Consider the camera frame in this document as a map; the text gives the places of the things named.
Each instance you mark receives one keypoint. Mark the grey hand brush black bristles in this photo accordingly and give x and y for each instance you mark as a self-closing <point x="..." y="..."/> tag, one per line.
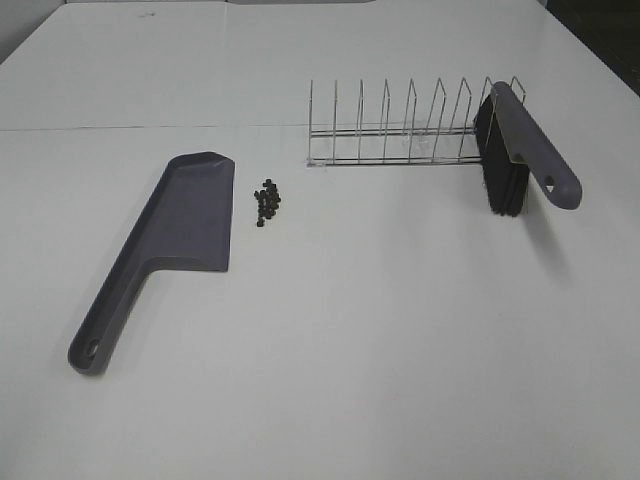
<point x="512" y="148"/>

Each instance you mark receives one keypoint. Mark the grey plastic dustpan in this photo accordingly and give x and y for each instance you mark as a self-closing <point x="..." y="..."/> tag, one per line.
<point x="184" y="226"/>

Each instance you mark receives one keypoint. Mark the pile of coffee beans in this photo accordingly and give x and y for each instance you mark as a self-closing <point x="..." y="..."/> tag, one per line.
<point x="268" y="202"/>

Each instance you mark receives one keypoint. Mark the chrome wire dish rack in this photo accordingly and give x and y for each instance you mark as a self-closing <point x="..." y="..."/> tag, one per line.
<point x="363" y="127"/>

